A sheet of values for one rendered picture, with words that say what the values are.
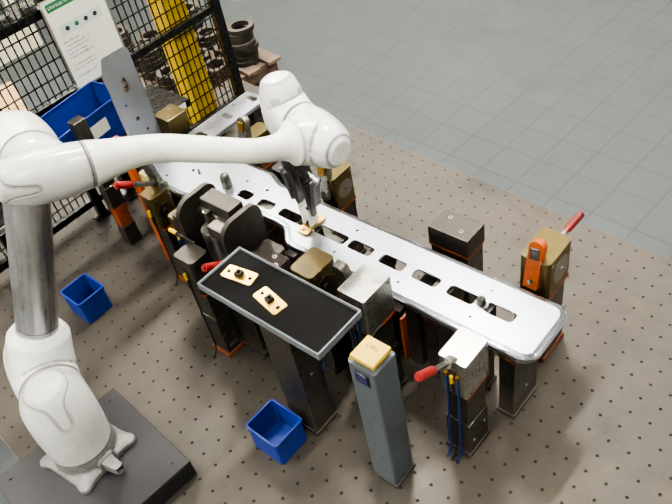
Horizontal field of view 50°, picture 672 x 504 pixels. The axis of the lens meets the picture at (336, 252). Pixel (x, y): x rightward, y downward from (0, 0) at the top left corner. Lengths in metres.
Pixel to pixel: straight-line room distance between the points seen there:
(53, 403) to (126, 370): 0.45
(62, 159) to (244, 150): 0.36
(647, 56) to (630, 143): 0.83
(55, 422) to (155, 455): 0.27
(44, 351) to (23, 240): 0.30
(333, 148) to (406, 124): 2.51
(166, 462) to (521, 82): 3.11
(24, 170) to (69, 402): 0.57
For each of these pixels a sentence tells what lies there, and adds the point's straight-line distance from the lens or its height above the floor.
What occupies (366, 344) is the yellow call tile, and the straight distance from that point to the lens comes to 1.43.
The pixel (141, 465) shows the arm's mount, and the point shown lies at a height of 0.76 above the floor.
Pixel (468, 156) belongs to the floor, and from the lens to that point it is 3.75.
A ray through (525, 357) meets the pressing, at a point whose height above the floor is 1.00.
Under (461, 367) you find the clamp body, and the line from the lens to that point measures 1.51.
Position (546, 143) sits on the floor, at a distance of 3.83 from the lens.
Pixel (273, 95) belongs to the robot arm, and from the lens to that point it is 1.65.
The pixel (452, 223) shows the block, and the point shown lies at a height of 1.03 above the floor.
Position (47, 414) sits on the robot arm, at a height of 1.00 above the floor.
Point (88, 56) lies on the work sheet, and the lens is 2.59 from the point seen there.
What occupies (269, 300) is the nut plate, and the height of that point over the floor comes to 1.17.
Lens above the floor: 2.27
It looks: 43 degrees down
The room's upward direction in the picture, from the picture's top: 12 degrees counter-clockwise
